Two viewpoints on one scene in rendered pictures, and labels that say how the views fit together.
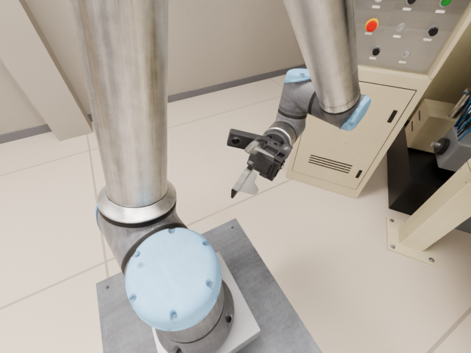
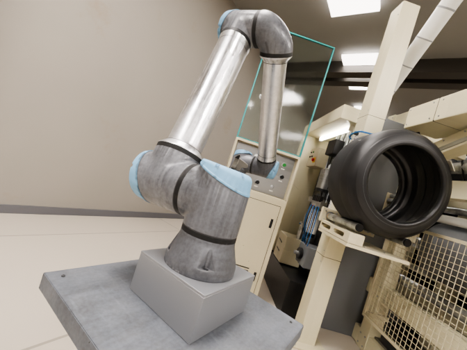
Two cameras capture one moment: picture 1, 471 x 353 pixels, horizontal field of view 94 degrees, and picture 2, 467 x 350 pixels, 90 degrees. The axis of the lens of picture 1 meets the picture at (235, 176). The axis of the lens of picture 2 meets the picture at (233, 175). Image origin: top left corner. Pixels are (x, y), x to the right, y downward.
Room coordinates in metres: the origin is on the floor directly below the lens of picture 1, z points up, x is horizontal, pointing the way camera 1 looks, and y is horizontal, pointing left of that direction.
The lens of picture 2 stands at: (-0.43, 0.37, 0.95)
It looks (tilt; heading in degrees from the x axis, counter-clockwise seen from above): 1 degrees up; 333
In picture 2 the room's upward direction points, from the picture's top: 18 degrees clockwise
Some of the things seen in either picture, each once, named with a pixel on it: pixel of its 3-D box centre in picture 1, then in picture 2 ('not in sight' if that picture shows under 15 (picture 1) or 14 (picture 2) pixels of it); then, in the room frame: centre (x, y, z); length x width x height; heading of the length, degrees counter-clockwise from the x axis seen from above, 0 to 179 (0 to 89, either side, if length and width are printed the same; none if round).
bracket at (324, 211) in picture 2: not in sight; (348, 221); (0.62, -1.12, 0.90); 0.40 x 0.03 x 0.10; 66
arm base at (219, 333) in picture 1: (193, 305); (205, 246); (0.14, 0.10, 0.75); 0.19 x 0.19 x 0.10
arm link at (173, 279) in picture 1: (179, 281); (217, 196); (0.14, 0.11, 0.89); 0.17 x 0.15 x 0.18; 41
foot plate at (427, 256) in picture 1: (410, 239); (302, 337); (0.69, -1.13, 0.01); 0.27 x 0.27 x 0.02; 66
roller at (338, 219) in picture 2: not in sight; (342, 221); (0.51, -0.92, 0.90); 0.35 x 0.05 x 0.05; 156
